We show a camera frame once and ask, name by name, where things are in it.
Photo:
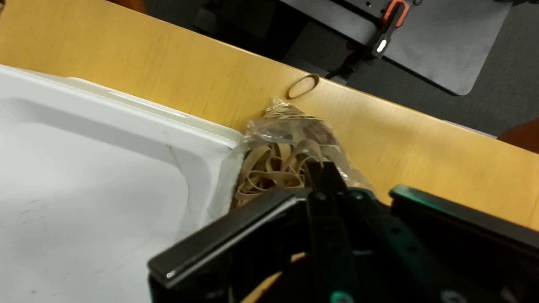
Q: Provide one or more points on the black perforated board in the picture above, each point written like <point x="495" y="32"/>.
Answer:
<point x="448" y="44"/>

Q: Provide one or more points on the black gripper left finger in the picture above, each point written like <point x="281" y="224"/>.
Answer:
<point x="330" y="236"/>

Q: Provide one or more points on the white plastic storage box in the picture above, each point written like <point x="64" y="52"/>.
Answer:
<point x="84" y="195"/>

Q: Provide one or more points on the reddish brown chair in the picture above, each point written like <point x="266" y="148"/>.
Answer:
<point x="524" y="136"/>

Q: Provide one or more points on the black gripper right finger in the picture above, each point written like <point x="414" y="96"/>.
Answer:
<point x="381" y="262"/>

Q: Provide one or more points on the tan rubber band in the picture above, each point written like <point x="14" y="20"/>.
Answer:
<point x="286" y="91"/>

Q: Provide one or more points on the clear packet of rubber bands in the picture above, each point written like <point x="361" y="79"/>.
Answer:
<point x="275" y="168"/>

